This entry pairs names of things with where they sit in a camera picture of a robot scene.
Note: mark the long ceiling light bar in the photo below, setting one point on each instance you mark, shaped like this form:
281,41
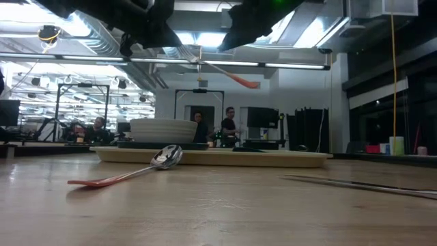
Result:
293,66

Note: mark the black background robot arm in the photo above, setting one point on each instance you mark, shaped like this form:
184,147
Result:
46,126
215,138

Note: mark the black side table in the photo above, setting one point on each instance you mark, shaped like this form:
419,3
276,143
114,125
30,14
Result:
392,160

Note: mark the black gantry frame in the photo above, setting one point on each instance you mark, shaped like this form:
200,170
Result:
82,85
199,91

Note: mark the cream plastic tray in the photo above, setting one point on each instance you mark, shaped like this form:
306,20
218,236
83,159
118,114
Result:
239,160

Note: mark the red stick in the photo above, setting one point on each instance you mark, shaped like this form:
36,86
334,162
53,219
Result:
416,143

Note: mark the white blue box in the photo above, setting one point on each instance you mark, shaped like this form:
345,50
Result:
384,148

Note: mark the pink cup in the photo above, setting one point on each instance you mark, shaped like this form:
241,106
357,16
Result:
422,151

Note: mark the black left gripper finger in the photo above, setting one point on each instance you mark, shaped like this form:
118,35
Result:
165,30
158,41

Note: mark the silver air duct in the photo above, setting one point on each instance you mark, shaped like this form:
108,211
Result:
102,37

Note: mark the white ceiling box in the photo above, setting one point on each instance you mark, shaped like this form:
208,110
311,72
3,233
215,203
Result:
399,7

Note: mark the black monitor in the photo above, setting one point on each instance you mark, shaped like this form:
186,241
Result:
8,112
263,118

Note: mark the red box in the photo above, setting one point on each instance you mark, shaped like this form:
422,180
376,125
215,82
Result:
373,149

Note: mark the black dome object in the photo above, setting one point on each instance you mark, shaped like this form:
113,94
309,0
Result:
302,148

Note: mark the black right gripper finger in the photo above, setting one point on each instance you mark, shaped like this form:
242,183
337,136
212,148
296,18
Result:
239,33
239,41

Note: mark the black workbench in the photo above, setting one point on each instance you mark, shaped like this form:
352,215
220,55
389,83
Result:
41,150

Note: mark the black curtain panels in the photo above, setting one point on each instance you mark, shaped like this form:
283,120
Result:
307,130

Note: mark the green white cylinder container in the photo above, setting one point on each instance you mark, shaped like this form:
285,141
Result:
400,145

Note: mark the black equipment table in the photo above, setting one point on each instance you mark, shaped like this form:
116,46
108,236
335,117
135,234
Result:
266,144

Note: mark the white ribbed bowl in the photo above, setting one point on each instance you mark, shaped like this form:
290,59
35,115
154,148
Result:
164,131

